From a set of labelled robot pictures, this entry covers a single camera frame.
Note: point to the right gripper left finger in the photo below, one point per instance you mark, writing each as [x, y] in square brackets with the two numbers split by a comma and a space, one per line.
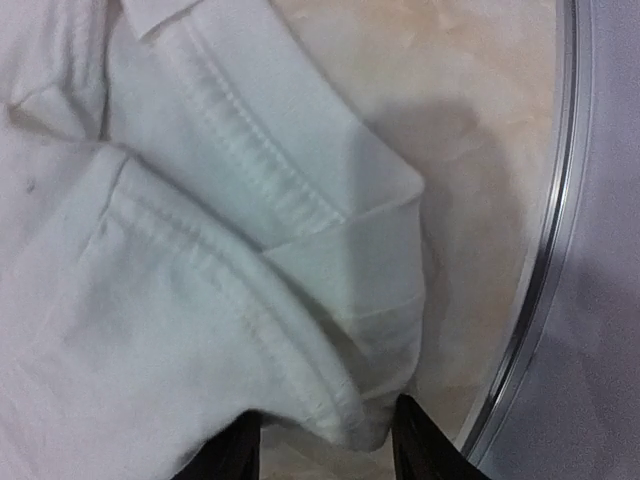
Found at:
[233, 454]

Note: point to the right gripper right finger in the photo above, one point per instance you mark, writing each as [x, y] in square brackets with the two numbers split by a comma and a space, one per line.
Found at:
[421, 451]

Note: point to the white t-shirt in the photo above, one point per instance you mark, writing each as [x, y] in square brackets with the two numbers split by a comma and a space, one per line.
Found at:
[193, 226]

